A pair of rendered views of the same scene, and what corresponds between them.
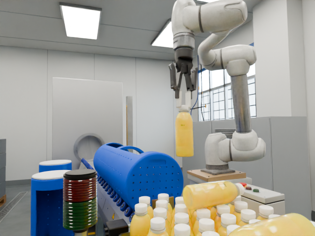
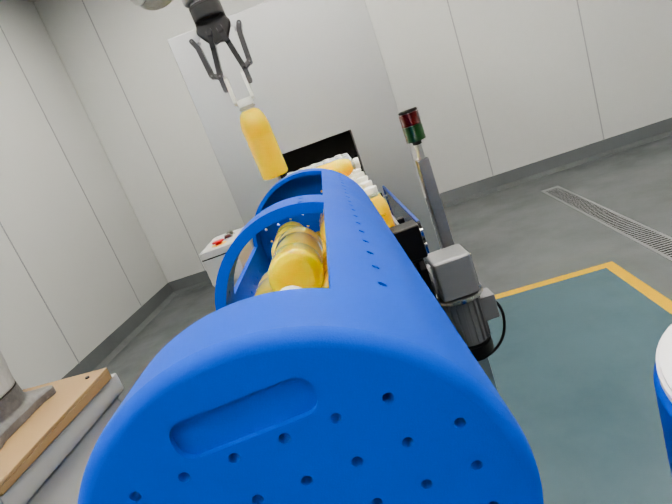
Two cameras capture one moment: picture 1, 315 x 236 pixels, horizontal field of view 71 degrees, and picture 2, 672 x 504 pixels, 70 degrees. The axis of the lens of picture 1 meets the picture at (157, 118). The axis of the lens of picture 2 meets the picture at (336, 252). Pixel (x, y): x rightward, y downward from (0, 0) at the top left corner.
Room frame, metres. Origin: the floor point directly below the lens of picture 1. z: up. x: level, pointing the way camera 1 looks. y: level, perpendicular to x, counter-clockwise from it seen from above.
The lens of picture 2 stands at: (1.95, 0.55, 1.32)
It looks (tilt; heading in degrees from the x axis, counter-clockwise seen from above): 15 degrees down; 208
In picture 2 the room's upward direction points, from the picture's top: 20 degrees counter-clockwise
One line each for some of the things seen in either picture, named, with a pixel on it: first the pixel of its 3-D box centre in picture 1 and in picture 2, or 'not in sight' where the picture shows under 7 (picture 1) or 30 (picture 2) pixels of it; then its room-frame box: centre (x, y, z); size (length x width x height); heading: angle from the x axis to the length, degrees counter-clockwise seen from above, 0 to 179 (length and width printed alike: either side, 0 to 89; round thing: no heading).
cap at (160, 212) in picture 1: (160, 212); not in sight; (0.66, 0.00, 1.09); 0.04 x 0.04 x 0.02
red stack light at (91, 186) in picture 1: (80, 187); (409, 119); (0.44, 0.15, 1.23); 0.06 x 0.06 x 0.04
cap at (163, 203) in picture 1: (161, 204); not in sight; (0.73, -0.01, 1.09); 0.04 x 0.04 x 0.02
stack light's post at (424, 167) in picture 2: not in sight; (466, 308); (0.44, 0.15, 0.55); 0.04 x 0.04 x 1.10; 25
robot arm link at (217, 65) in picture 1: (212, 61); not in sight; (1.41, -0.36, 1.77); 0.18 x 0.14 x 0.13; 156
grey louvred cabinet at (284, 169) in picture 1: (227, 168); not in sight; (3.33, -1.03, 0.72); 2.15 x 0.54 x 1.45; 18
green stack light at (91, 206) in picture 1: (80, 210); (414, 133); (0.44, 0.15, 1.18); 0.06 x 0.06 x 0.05
